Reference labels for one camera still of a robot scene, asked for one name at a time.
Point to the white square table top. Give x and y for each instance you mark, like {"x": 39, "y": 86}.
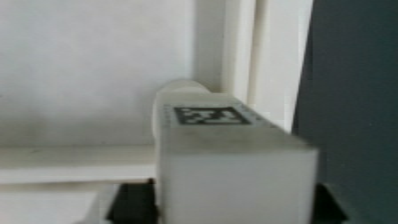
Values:
{"x": 92, "y": 52}

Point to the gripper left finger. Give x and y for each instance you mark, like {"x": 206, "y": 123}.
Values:
{"x": 133, "y": 207}

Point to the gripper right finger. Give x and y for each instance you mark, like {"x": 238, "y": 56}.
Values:
{"x": 329, "y": 213}

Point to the white table leg with tag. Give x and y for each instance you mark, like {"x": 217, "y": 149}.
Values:
{"x": 234, "y": 166}

